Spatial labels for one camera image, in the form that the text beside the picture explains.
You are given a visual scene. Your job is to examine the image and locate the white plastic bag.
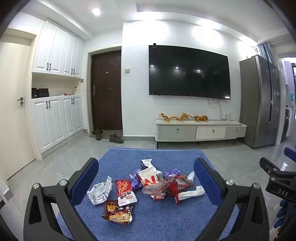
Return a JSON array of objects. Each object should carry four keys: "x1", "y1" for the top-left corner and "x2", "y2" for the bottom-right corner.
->
[{"x1": 178, "y1": 171, "x2": 206, "y2": 201}]

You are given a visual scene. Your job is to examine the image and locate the white printed paper wrapper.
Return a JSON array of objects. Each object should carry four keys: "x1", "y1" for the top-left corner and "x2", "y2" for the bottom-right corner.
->
[{"x1": 87, "y1": 176, "x2": 113, "y2": 205}]

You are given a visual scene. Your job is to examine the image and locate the dark red snack packet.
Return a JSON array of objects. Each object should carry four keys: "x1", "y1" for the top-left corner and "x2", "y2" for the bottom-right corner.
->
[{"x1": 101, "y1": 200, "x2": 134, "y2": 226}]

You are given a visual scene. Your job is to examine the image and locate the person's right hand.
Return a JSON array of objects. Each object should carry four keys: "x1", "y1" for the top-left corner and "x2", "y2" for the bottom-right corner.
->
[{"x1": 274, "y1": 198, "x2": 296, "y2": 232}]

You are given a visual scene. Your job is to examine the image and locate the white upper wall cabinets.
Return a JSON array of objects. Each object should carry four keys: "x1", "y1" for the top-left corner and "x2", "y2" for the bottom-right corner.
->
[{"x1": 32, "y1": 19, "x2": 85, "y2": 78}]

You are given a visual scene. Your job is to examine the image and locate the washing machine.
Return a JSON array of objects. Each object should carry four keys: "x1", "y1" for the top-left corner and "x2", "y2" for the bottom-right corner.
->
[{"x1": 281, "y1": 105, "x2": 295, "y2": 143}]

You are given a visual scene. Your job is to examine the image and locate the red wrapper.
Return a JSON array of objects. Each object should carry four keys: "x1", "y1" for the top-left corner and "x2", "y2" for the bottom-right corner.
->
[{"x1": 166, "y1": 174, "x2": 195, "y2": 205}]

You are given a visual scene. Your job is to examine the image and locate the brown entrance door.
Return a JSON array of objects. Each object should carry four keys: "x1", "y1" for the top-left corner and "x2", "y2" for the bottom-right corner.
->
[{"x1": 91, "y1": 51, "x2": 123, "y2": 137}]

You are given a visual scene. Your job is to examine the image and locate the cream interior door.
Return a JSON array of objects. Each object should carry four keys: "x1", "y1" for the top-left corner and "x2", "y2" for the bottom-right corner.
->
[{"x1": 0, "y1": 38, "x2": 33, "y2": 181}]

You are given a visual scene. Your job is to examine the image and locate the white printed carton box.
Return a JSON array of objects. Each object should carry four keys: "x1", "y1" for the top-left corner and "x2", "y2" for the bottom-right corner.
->
[{"x1": 141, "y1": 159, "x2": 154, "y2": 171}]

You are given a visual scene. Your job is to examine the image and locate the black wall television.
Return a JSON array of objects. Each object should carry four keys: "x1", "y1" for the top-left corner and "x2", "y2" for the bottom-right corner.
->
[{"x1": 148, "y1": 45, "x2": 231, "y2": 100}]

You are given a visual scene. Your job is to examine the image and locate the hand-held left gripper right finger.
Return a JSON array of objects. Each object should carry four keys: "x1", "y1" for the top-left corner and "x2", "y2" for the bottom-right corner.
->
[{"x1": 194, "y1": 158, "x2": 272, "y2": 241}]

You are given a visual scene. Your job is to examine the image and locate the black bag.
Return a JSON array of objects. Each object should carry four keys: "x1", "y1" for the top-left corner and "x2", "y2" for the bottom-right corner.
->
[{"x1": 32, "y1": 88, "x2": 50, "y2": 99}]

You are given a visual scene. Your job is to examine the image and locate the clear brownish plastic wrapper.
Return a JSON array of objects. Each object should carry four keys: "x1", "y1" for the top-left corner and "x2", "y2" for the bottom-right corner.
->
[{"x1": 142, "y1": 179, "x2": 173, "y2": 200}]

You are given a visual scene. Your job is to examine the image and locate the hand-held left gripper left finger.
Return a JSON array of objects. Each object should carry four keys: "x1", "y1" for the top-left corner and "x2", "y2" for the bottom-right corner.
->
[{"x1": 23, "y1": 158, "x2": 102, "y2": 241}]

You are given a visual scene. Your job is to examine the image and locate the grey double door fridge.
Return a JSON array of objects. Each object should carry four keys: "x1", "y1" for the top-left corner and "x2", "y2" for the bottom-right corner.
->
[{"x1": 239, "y1": 55, "x2": 281, "y2": 149}]

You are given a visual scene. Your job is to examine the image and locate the white lower cabinets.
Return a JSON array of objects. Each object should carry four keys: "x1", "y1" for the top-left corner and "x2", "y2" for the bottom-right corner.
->
[{"x1": 31, "y1": 94, "x2": 85, "y2": 160}]

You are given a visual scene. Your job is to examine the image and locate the white and red fries carton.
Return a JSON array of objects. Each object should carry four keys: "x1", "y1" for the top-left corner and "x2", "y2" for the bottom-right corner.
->
[{"x1": 138, "y1": 167, "x2": 162, "y2": 187}]

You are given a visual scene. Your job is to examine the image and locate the television cables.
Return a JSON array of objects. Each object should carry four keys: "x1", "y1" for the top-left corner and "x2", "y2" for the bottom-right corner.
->
[{"x1": 207, "y1": 97, "x2": 224, "y2": 120}]

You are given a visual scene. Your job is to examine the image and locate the blue fluffy mat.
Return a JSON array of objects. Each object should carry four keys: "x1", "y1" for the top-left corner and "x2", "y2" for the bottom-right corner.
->
[{"x1": 57, "y1": 148, "x2": 240, "y2": 241}]

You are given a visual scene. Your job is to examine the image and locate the red and white snack packet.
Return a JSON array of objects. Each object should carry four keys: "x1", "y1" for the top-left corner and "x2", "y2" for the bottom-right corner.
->
[{"x1": 115, "y1": 179, "x2": 137, "y2": 207}]

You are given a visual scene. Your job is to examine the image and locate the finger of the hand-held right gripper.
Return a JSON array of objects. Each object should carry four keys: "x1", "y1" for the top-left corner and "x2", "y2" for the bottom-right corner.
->
[
  {"x1": 259, "y1": 157, "x2": 296, "y2": 179},
  {"x1": 284, "y1": 147, "x2": 296, "y2": 163}
]

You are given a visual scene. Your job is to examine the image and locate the purple plastic wrapper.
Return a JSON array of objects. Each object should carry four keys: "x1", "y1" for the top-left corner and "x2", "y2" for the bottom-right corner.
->
[
  {"x1": 163, "y1": 170, "x2": 181, "y2": 180},
  {"x1": 129, "y1": 169, "x2": 145, "y2": 190}
]

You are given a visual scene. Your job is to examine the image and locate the blue curtain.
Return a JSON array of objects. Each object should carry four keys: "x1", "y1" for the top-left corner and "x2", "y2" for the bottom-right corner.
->
[{"x1": 257, "y1": 42, "x2": 275, "y2": 63}]

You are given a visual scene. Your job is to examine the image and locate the white grey television cabinet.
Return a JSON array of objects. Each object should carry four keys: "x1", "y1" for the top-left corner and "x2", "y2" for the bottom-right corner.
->
[{"x1": 155, "y1": 118, "x2": 247, "y2": 149}]

